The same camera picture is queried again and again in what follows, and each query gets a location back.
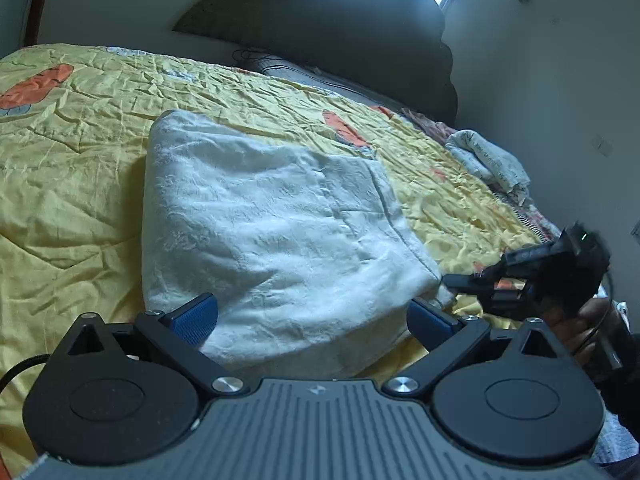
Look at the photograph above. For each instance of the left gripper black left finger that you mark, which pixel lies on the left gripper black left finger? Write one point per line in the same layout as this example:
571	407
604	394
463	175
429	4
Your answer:
156	357

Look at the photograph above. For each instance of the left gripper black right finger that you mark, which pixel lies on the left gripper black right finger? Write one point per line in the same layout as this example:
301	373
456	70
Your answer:
468	355

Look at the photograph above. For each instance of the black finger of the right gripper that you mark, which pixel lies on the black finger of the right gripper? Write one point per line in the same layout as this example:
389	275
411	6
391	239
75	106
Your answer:
469	284

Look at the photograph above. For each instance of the person's right hand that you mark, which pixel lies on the person's right hand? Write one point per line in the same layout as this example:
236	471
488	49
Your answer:
575	332

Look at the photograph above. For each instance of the patterned crumpled cloth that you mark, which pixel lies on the patterned crumpled cloth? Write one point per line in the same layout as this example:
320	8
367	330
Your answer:
501	171

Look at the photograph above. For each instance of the yellow carrot print quilt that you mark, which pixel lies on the yellow carrot print quilt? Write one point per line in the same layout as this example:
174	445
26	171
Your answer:
74	129

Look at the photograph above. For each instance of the dark scalloped headboard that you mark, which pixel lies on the dark scalloped headboard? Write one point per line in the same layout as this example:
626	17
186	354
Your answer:
393	47

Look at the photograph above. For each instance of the grey mattress edge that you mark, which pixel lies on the grey mattress edge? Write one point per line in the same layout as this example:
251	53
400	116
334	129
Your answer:
273	66

